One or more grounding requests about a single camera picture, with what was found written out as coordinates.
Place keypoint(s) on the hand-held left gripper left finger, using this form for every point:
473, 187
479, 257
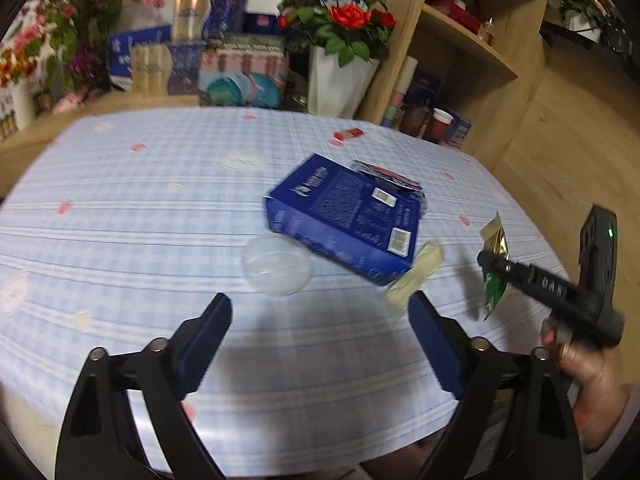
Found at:
205, 345

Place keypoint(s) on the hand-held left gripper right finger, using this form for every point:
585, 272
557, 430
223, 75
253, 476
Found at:
440, 345

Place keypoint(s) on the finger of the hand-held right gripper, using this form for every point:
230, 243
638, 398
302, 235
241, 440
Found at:
502, 266

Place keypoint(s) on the green foil sachet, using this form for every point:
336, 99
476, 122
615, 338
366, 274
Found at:
495, 292

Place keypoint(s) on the pale yellow plastic packet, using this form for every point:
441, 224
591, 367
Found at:
420, 270

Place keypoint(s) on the clear round plastic lid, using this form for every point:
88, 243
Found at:
275, 265

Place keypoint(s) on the dark printed snack packet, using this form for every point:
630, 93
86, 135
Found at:
385, 172

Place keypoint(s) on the blue cardboard box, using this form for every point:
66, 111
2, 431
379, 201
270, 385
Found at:
340, 210

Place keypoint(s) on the small red wrapper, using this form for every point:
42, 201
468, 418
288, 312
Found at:
350, 135

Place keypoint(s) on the person's right forearm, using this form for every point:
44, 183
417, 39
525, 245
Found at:
597, 415

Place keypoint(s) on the person's right hand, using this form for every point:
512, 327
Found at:
585, 365

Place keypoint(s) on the blue plaid tablecloth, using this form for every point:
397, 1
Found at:
150, 235

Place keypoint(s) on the small blue printed carton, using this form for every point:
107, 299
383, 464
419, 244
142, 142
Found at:
461, 134

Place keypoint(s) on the red cup with white rim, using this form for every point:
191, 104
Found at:
439, 127

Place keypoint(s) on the dark glass cup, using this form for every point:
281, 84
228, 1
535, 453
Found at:
412, 120

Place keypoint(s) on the dark blue printed box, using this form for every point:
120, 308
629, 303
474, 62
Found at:
425, 90

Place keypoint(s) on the stack of pastel cups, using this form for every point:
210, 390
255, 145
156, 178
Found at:
400, 90

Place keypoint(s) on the glass perfume bottle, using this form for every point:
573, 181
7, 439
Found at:
486, 32

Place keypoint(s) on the black counter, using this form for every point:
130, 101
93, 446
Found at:
590, 42

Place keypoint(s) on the white angular vase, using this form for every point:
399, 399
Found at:
335, 85

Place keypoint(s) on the red basket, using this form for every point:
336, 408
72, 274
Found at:
457, 10

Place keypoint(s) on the pink and teal box pack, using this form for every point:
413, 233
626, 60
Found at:
240, 80

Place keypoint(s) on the pink rose plant white pot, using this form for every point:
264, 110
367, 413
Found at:
580, 10

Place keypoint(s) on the wooden shelf unit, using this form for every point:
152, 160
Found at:
400, 10

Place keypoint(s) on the pink cloth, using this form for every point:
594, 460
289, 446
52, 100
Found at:
67, 104

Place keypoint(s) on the gold and blue gift box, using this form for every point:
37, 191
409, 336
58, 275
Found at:
165, 67
210, 15

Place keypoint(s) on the row of small amber bottles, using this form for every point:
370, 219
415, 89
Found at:
7, 125
42, 101

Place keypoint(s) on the red rose bouquet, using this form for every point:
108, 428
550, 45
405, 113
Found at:
345, 15

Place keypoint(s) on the purple flower bunch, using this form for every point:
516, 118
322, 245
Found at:
82, 65

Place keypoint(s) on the dark green box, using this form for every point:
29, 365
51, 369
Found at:
250, 42

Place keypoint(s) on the blue and white carton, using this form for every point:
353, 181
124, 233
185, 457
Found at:
135, 40

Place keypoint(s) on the small blue box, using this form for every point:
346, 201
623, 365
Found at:
260, 22

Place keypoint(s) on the pink blossom arrangement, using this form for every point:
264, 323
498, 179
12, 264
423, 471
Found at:
65, 25

